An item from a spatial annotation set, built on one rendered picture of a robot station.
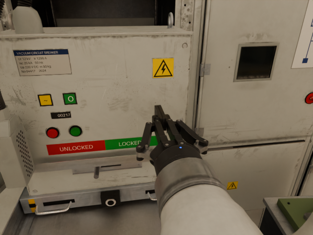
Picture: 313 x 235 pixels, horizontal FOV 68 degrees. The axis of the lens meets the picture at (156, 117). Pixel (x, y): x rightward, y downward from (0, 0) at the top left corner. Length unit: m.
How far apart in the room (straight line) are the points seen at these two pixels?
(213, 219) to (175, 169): 0.09
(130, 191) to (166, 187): 0.51
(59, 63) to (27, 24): 0.11
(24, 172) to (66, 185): 0.18
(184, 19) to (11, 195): 1.10
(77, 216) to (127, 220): 0.16
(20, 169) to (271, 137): 1.13
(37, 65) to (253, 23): 0.79
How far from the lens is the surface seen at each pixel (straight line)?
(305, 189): 1.71
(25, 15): 0.65
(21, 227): 0.87
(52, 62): 0.62
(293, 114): 1.32
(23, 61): 0.64
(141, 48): 0.60
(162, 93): 0.64
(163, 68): 0.62
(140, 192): 0.80
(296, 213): 1.03
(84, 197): 0.81
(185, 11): 0.96
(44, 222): 0.86
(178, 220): 0.25
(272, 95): 1.20
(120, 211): 0.82
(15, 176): 0.65
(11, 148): 0.61
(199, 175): 0.29
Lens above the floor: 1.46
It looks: 26 degrees down
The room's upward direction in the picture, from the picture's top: straight up
